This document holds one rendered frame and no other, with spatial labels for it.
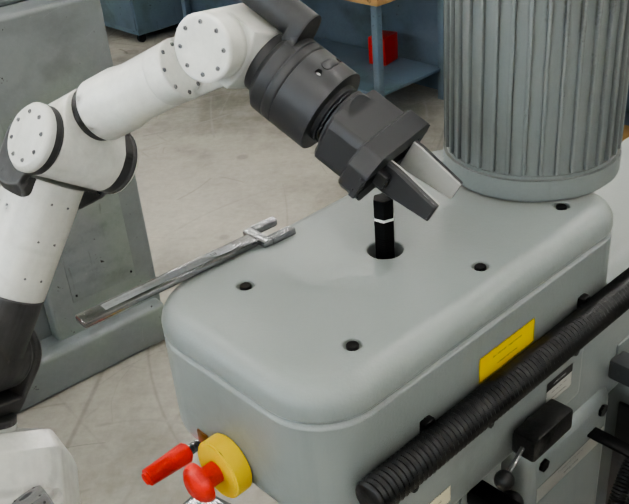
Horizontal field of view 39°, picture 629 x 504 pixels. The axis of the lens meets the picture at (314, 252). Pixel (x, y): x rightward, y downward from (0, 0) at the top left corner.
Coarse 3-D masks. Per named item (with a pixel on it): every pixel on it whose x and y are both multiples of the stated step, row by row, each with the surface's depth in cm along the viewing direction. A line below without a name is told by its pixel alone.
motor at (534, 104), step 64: (448, 0) 92; (512, 0) 84; (576, 0) 84; (448, 64) 96; (512, 64) 87; (576, 64) 87; (448, 128) 100; (512, 128) 91; (576, 128) 90; (512, 192) 94; (576, 192) 94
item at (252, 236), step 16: (256, 224) 94; (272, 224) 94; (240, 240) 91; (256, 240) 91; (272, 240) 91; (208, 256) 88; (224, 256) 89; (176, 272) 86; (192, 272) 87; (144, 288) 84; (160, 288) 85; (112, 304) 82; (128, 304) 83; (80, 320) 81; (96, 320) 81
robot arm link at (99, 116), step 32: (128, 64) 91; (64, 96) 97; (96, 96) 93; (128, 96) 91; (64, 128) 94; (96, 128) 95; (128, 128) 95; (64, 160) 95; (96, 160) 98; (128, 160) 101
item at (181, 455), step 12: (180, 444) 92; (192, 444) 93; (168, 456) 91; (180, 456) 91; (192, 456) 92; (144, 468) 90; (156, 468) 90; (168, 468) 90; (180, 468) 92; (144, 480) 90; (156, 480) 90
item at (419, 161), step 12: (420, 144) 83; (408, 156) 84; (420, 156) 83; (432, 156) 83; (408, 168) 85; (420, 168) 84; (432, 168) 83; (444, 168) 83; (432, 180) 84; (444, 180) 83; (456, 180) 83; (444, 192) 84
